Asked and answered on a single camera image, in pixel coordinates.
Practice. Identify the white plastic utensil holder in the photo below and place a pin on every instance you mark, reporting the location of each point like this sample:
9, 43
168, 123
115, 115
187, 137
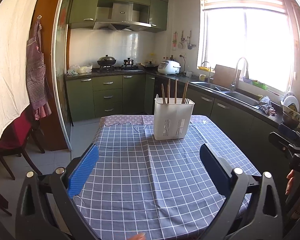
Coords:
162, 120

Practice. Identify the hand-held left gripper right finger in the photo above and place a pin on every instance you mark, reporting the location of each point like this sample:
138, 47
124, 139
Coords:
215, 172

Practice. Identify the green plastic container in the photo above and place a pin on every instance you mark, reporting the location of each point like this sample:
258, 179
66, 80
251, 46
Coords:
259, 85

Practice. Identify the yellow tray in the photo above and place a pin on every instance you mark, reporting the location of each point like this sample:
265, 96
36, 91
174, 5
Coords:
204, 68

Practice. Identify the white plate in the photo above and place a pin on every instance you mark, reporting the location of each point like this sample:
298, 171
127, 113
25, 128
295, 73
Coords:
290, 102

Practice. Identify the red cushioned wooden chair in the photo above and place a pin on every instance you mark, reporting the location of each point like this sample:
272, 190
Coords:
17, 135

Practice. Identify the black wok with lid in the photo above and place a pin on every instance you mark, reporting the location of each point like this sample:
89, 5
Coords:
106, 60

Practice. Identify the white rice cooker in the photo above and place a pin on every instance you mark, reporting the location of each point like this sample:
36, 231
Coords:
169, 67

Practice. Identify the checked pink apron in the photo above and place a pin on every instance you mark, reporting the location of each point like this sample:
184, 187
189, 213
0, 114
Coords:
36, 72

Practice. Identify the stainless steel double sink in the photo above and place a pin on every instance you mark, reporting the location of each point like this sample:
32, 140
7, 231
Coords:
242, 98

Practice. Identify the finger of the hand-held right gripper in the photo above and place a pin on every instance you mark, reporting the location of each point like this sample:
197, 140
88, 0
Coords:
287, 131
277, 141

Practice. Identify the person's right hand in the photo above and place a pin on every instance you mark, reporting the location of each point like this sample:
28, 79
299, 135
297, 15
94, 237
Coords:
290, 183

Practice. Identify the kitchen utensil wall rack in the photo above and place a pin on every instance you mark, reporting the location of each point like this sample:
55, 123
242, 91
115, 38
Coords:
182, 40

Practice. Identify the condiment bottles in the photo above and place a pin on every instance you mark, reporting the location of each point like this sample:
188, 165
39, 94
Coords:
169, 58

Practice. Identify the white plastic bags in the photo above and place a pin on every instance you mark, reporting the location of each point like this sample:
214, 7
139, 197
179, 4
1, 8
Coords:
80, 69

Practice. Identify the dark stone countertop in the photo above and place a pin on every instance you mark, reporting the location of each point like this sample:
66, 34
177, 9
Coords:
242, 112

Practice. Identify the white cup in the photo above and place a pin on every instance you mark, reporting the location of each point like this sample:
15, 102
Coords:
188, 74

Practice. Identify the black frying pan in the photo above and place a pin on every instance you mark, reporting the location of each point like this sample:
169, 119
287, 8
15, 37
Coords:
150, 66

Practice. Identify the small dark cooking pot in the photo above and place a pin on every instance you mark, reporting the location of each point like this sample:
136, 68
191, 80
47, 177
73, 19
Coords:
128, 61

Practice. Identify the window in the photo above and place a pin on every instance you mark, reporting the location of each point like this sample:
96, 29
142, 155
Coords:
247, 50

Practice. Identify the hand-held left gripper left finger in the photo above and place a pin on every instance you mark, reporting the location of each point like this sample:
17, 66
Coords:
83, 172

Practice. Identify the white wall socket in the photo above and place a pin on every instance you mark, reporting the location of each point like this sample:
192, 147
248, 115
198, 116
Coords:
182, 55

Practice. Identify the wooden cutting board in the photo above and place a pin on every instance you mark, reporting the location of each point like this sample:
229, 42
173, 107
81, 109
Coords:
225, 75

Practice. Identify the tall steel faucet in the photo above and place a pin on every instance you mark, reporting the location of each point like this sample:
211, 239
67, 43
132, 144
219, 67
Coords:
233, 82

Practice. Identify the yellow mug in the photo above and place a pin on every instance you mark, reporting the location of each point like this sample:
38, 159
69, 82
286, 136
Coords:
202, 77

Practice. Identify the purple patterned tablecloth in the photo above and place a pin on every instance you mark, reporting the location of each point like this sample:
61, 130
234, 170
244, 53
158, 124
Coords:
120, 119

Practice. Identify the black gas stove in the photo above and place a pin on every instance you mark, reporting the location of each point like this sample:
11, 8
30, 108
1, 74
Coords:
118, 68

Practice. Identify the green base cabinets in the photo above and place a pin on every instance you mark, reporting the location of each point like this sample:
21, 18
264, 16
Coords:
107, 97

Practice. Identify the sliding glass door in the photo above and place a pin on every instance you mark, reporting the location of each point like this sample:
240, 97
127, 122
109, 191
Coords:
62, 67

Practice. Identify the dark bowl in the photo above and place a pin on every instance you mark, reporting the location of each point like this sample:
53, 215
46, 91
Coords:
290, 121

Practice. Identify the steel range hood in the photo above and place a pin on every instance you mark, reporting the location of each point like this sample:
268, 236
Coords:
121, 17

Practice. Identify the window blind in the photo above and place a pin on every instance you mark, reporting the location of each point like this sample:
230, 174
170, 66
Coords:
242, 1

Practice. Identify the person's left hand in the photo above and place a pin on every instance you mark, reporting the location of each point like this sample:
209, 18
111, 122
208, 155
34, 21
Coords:
137, 237

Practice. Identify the white cloth sheet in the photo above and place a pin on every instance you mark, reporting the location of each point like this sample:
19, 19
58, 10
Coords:
10, 55

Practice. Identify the crumpled grey rag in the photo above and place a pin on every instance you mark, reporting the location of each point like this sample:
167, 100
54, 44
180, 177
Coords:
266, 104

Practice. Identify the green wall cabinets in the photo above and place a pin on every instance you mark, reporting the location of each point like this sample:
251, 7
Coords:
157, 12

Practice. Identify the blue checked tablecloth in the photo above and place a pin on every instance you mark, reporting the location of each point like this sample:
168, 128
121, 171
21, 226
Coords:
145, 170

